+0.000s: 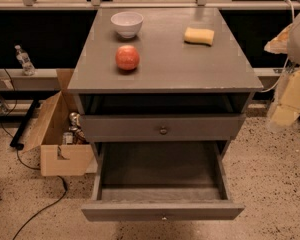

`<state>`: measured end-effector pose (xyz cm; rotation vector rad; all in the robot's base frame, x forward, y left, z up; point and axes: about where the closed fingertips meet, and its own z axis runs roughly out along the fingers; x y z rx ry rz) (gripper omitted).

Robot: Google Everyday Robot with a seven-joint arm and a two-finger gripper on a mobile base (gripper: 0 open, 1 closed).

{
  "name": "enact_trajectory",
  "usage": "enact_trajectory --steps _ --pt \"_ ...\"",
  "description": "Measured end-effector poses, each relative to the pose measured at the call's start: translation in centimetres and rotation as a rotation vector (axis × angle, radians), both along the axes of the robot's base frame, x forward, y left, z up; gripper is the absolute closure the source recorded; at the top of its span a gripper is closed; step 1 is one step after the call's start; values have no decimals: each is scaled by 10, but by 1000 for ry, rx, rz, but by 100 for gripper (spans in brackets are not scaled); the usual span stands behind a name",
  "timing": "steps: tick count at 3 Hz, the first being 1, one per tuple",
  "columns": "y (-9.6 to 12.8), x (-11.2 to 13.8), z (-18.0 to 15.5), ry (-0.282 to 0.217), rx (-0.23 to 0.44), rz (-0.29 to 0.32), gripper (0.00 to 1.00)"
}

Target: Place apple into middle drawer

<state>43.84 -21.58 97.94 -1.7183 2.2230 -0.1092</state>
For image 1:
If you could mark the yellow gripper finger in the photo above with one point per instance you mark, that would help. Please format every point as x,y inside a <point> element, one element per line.
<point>285,109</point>
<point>278,45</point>

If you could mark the red apple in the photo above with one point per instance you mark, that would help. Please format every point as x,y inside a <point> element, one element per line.
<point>127,57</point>

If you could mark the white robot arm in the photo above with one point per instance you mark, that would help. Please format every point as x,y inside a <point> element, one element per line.
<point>293,47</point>

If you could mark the closed upper grey drawer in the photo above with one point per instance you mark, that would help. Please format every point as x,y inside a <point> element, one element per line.
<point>142,128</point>

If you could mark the grey drawer cabinet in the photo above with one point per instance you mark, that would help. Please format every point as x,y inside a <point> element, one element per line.
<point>174,77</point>

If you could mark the open grey drawer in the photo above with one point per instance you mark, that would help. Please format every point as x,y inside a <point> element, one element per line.
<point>161,181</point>

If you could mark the yellow sponge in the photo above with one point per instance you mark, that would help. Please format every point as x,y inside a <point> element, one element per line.
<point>199,36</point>

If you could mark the white ceramic bowl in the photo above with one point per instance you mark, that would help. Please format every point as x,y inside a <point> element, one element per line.
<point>127,24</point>

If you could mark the items inside cardboard box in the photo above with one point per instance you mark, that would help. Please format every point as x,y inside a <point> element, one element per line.
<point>74,135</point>

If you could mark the cardboard box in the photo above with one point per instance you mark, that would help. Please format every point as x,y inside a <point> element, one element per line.
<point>49,135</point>

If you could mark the clear plastic water bottle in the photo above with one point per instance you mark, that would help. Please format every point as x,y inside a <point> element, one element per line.
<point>24,59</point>

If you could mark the grey metal rail shelf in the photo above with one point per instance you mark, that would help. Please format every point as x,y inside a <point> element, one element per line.
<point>42,80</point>

